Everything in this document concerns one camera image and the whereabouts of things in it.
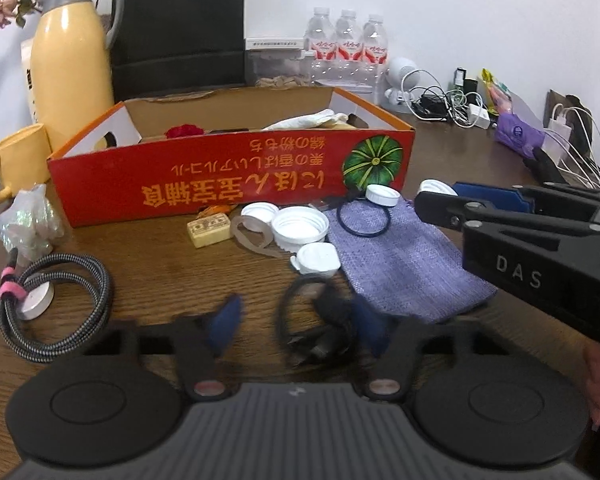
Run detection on white cloth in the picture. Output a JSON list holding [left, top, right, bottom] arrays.
[[261, 108, 351, 132]]

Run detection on beige wrapped block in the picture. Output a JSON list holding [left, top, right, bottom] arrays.
[[187, 212, 231, 249]]

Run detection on braided cable with pink tie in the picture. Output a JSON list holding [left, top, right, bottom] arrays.
[[0, 247, 115, 365]]

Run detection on large white bottle cap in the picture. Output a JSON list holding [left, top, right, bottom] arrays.
[[271, 206, 330, 246]]

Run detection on white round gadget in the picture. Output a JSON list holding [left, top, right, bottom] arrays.
[[382, 56, 423, 113]]

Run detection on black hair tie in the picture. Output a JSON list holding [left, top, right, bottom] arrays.
[[336, 192, 392, 237]]

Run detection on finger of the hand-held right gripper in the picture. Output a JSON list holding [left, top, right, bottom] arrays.
[[414, 191, 600, 236], [452, 182, 600, 213]]

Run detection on translucent plastic ring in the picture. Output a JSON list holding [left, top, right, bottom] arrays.
[[228, 214, 286, 258]]

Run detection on white charger plug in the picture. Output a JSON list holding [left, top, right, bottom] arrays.
[[467, 105, 492, 129]]

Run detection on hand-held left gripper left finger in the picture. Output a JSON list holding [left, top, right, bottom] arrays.
[[85, 294, 243, 403]]

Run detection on clear snack container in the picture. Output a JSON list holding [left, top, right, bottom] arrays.
[[244, 36, 315, 90]]

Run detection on white charging puck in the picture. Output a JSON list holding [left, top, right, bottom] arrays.
[[17, 284, 56, 321]]

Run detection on black paper bag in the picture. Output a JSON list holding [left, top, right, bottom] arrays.
[[111, 0, 247, 103]]

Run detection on tangle of chargers and cables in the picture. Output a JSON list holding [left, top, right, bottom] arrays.
[[545, 89, 600, 191]]

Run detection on iridescent plastic wrap ball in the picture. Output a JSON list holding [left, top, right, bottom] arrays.
[[0, 184, 66, 261]]

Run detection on black earphone cable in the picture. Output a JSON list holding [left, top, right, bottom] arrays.
[[276, 275, 361, 367]]

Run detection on red cardboard box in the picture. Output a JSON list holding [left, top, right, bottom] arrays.
[[47, 86, 416, 228]]

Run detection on person's right hand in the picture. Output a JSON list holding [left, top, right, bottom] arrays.
[[582, 344, 600, 431]]

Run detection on purple woven cloth pouch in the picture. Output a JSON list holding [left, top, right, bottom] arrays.
[[325, 195, 498, 325]]

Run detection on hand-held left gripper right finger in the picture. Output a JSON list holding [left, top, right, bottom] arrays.
[[352, 294, 486, 403]]

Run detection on yellow mug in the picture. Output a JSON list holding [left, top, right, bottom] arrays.
[[0, 123, 53, 206]]

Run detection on yellow green snack packets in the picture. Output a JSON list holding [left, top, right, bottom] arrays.
[[481, 69, 513, 111]]

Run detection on black folding umbrella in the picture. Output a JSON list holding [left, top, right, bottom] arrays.
[[522, 146, 600, 193]]

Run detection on small white bottle cap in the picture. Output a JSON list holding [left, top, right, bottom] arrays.
[[364, 184, 402, 207], [289, 242, 341, 277], [417, 178, 458, 198], [241, 202, 281, 233]]

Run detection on purple soft case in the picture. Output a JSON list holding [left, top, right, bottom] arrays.
[[495, 110, 548, 158]]

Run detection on yellow thermos jug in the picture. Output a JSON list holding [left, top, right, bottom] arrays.
[[30, 0, 126, 153]]

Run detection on white milk carton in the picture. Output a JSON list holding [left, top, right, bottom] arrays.
[[20, 37, 43, 126]]

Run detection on red artificial rose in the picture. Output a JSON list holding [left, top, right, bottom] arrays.
[[165, 123, 204, 139]]

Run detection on clear water bottle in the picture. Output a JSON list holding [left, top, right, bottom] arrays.
[[304, 7, 338, 83], [361, 14, 390, 103], [334, 9, 365, 86]]

